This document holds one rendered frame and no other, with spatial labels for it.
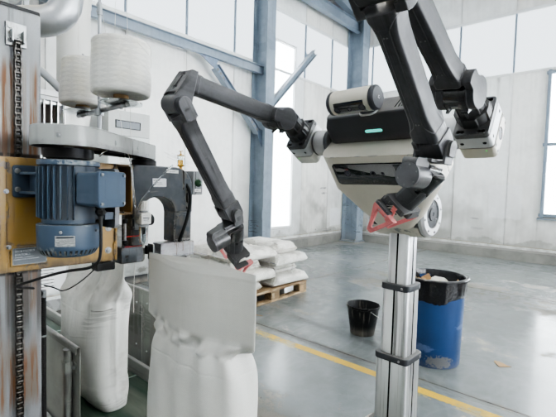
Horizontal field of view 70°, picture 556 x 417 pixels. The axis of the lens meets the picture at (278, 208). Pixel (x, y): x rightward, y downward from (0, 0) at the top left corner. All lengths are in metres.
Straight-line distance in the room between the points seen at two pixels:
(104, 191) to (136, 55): 0.40
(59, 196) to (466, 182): 8.50
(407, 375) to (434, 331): 1.63
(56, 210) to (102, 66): 0.40
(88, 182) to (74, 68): 0.50
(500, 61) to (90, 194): 8.80
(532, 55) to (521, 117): 1.16
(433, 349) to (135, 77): 2.70
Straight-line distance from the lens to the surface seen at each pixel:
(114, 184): 1.10
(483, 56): 9.47
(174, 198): 1.49
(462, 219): 9.13
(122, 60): 1.23
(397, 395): 1.59
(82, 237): 1.13
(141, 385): 2.03
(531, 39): 9.36
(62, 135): 1.11
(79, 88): 1.46
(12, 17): 1.42
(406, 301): 1.48
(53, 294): 4.33
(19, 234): 1.30
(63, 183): 1.13
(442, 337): 3.21
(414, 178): 0.89
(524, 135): 8.95
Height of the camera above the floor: 1.28
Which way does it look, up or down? 3 degrees down
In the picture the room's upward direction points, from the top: 2 degrees clockwise
